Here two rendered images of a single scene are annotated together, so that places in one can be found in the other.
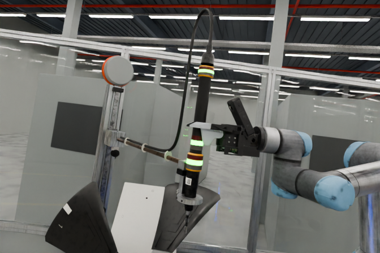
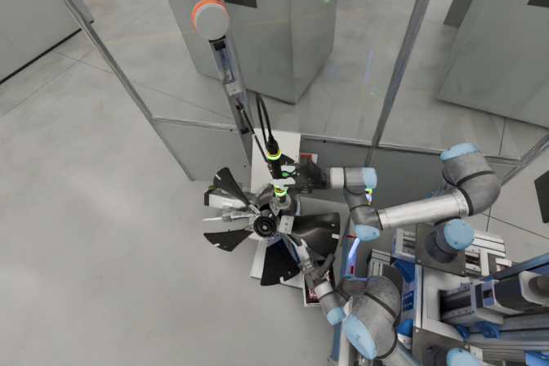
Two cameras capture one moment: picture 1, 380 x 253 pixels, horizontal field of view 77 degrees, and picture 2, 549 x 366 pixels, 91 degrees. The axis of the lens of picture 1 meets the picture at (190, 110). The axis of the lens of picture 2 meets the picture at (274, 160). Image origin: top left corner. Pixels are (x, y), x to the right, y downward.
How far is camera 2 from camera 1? 89 cm
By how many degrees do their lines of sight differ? 62
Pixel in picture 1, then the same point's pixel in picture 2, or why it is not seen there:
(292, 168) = (353, 198)
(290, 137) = (354, 184)
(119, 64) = (208, 17)
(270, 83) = not seen: outside the picture
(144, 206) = not seen: hidden behind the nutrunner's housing
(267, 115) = (411, 36)
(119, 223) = (256, 159)
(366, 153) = (453, 167)
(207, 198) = not seen: hidden behind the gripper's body
